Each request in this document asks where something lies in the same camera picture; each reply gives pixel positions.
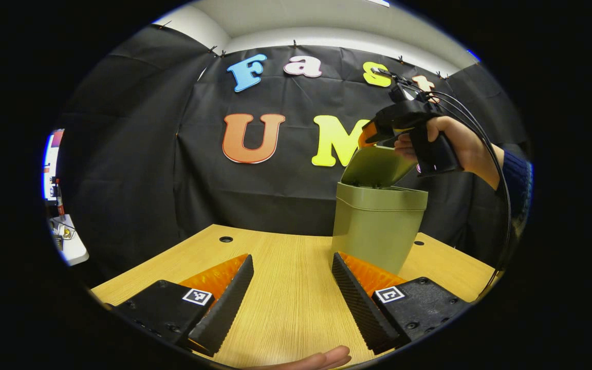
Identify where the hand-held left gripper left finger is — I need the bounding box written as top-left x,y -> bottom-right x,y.
108,254 -> 254,358

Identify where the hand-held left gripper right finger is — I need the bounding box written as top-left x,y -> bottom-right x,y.
331,251 -> 474,355

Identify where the green desktop garbage bin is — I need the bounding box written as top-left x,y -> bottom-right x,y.
330,145 -> 429,275

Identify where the wooden desktop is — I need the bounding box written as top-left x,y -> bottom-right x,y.
90,224 -> 505,370

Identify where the black backdrop cloth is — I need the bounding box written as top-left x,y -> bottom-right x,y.
52,23 -> 530,288

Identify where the white side table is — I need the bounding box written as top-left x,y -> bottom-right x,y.
48,215 -> 90,267

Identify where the computer monitor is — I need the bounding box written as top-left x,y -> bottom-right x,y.
43,128 -> 65,202

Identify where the black cable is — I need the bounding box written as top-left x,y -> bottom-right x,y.
419,85 -> 512,301

